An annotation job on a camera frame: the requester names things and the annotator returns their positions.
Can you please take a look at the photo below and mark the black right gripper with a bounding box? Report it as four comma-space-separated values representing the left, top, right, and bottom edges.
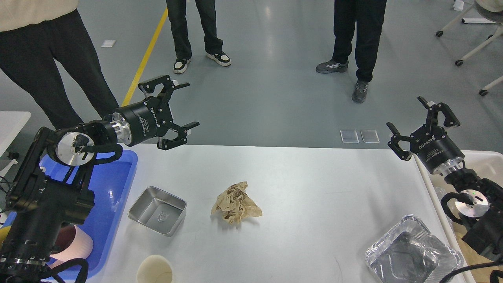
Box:
386, 96, 465, 175

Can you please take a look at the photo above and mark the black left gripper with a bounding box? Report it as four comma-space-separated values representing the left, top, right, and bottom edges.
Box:
112, 75, 200, 151

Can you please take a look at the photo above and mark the square stainless steel dish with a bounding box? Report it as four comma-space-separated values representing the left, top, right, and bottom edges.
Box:
128, 186, 187, 237

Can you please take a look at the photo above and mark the pink ribbed mug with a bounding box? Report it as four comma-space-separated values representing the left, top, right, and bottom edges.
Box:
49, 225, 94, 268

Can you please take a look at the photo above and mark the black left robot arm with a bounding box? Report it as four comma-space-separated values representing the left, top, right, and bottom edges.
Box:
0, 75, 199, 283

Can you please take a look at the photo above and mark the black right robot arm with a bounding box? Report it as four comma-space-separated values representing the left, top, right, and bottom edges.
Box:
387, 96, 503, 283

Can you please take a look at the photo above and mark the right clear floor plate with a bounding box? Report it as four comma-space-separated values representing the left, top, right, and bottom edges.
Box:
360, 129, 380, 143

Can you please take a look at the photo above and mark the clear floor plate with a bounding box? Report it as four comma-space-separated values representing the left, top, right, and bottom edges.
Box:
360, 129, 380, 143
340, 129, 360, 143

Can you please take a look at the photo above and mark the left clear floor plate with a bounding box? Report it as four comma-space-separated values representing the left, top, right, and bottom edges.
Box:
340, 129, 360, 143

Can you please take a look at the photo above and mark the white plastic bin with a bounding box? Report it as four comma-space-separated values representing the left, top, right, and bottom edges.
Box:
414, 150, 503, 283

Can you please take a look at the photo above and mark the blue plastic tray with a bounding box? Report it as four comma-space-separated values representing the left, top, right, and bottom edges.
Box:
0, 149, 138, 280

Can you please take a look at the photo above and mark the person with black-white sneakers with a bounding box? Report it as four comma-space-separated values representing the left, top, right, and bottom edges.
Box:
165, 0, 232, 75

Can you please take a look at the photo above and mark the crumpled brown paper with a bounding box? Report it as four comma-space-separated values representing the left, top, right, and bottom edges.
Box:
210, 181, 263, 224

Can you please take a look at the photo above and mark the person with grey shoes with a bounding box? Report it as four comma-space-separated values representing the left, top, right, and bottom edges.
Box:
316, 0, 387, 103

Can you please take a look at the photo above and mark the aluminium foil tray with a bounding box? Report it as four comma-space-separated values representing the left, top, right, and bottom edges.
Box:
365, 214, 464, 283

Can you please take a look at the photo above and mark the white rolling chair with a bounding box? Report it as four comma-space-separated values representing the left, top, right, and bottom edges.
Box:
435, 0, 503, 97

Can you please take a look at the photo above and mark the cream paper cup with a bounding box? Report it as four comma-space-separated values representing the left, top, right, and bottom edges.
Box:
136, 255, 174, 283

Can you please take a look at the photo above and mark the person in beige top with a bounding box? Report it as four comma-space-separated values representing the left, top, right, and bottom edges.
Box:
0, 0, 119, 129

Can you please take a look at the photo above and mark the teal HOME mug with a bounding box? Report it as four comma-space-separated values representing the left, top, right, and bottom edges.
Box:
0, 226, 11, 246

